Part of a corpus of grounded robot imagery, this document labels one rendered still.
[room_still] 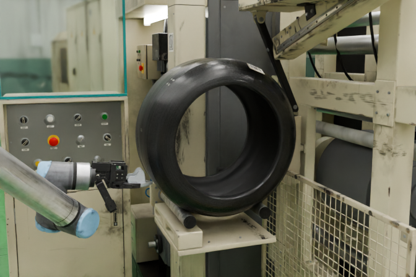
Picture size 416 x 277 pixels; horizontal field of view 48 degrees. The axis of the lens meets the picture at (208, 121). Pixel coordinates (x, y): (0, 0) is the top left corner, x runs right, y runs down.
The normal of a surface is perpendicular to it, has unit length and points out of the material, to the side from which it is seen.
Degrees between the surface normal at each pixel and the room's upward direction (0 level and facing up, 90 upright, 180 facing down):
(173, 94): 62
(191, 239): 90
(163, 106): 68
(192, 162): 90
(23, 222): 90
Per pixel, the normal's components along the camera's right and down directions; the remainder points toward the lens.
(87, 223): 0.86, 0.14
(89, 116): 0.33, 0.13
